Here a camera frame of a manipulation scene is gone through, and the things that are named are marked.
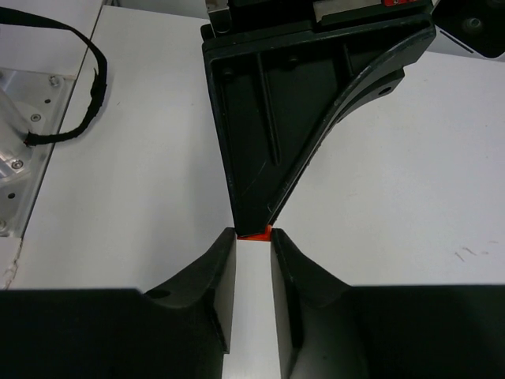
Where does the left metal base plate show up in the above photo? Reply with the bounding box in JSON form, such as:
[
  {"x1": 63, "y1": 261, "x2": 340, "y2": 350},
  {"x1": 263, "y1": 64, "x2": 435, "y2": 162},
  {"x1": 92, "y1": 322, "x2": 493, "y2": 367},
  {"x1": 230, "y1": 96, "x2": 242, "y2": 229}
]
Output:
[{"x1": 1, "y1": 69, "x2": 74, "y2": 238}]

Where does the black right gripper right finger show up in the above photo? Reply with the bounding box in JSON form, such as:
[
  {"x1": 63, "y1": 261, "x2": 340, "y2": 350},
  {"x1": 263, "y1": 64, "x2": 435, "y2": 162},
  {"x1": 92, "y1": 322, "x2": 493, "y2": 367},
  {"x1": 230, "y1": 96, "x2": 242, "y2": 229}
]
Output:
[{"x1": 271, "y1": 229, "x2": 504, "y2": 378}]

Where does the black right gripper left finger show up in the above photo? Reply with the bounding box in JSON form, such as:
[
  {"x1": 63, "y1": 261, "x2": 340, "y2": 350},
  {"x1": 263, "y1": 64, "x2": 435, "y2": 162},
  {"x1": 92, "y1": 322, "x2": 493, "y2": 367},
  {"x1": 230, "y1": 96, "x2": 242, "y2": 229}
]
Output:
[{"x1": 1, "y1": 228, "x2": 236, "y2": 378}]

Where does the orange small lego piece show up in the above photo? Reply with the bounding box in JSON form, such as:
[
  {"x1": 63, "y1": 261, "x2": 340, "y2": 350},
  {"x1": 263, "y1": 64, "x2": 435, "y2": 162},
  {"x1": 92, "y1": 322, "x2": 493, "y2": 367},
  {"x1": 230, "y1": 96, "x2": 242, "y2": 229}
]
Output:
[{"x1": 237, "y1": 225, "x2": 272, "y2": 242}]

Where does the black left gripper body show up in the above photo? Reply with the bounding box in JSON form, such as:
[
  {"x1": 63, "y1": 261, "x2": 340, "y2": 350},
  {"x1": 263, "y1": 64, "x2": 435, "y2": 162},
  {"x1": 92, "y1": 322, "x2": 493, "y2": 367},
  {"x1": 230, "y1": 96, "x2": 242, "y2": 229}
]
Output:
[{"x1": 205, "y1": 0, "x2": 433, "y2": 36}]

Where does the black left base cable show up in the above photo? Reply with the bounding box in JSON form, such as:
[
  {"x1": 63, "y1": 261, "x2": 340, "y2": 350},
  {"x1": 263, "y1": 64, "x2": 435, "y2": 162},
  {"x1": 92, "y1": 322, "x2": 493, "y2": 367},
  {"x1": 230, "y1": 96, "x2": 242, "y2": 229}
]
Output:
[{"x1": 0, "y1": 6, "x2": 109, "y2": 148}]

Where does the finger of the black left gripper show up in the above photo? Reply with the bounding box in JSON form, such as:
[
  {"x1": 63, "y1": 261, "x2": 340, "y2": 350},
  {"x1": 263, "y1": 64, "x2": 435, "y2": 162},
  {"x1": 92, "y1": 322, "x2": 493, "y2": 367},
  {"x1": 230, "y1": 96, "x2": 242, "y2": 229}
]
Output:
[
  {"x1": 266, "y1": 15, "x2": 436, "y2": 225},
  {"x1": 200, "y1": 17, "x2": 395, "y2": 237}
]

